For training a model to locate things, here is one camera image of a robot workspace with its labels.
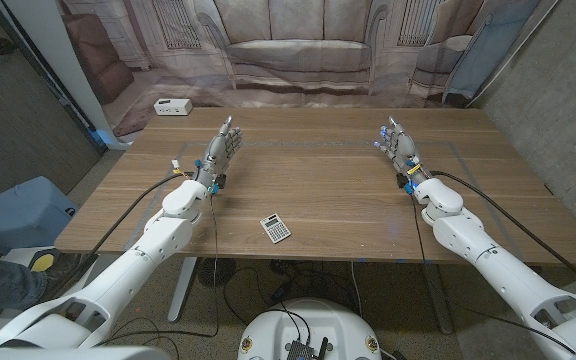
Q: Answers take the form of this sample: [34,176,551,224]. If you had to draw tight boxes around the black leather shoe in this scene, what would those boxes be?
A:
[42,252,100,299]

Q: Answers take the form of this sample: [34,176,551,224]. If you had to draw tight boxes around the grey table leg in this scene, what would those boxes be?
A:
[422,262,455,335]

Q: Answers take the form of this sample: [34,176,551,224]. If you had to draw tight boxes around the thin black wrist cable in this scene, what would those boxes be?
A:
[95,192,221,347]
[410,193,576,355]

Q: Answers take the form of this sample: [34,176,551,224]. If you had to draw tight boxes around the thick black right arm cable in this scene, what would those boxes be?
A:
[430,170,576,299]

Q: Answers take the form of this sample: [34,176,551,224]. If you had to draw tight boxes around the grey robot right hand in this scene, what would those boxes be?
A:
[373,115,432,189]

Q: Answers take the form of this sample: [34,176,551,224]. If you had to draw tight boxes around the small grey white calculator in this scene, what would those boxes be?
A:
[259,213,292,245]

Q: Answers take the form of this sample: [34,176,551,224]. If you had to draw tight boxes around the white power socket box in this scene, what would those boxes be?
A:
[153,98,193,117]

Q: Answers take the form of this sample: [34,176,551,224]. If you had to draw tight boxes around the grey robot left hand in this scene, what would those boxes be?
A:
[196,115,244,190]

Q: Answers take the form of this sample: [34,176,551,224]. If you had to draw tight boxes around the printed sofa room backdrop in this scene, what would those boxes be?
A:
[56,0,562,139]

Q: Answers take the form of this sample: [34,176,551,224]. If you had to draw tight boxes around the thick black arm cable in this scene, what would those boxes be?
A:
[430,170,576,299]
[42,171,197,301]

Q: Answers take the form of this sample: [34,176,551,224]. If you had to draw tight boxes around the yellow foot pedal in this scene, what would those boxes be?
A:
[28,249,62,274]

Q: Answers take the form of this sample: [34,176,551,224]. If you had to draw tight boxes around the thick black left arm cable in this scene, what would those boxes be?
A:
[42,171,197,301]

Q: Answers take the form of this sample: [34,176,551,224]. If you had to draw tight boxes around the white wall pillar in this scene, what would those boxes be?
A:
[0,0,132,151]

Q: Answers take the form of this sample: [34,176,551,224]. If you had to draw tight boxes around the tangled black floor cables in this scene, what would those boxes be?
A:
[222,259,354,326]

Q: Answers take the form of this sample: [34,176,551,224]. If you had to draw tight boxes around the black device on torso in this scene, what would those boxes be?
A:
[285,337,330,360]

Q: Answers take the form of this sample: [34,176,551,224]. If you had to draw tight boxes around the white round robot torso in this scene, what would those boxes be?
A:
[237,298,383,360]

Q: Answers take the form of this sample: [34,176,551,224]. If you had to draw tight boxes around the thin black left wrist cable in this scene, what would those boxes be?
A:
[95,192,221,347]

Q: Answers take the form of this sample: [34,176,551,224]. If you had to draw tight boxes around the white table leg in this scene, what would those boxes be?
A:
[167,257,199,324]

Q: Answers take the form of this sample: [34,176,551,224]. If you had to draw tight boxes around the round black floor fan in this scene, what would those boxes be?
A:
[197,257,238,289]

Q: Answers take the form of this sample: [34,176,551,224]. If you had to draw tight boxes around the blue grey plastic bin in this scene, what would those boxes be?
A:
[0,175,79,256]

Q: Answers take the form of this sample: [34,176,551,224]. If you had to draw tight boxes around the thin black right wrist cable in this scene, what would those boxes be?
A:
[410,193,576,355]

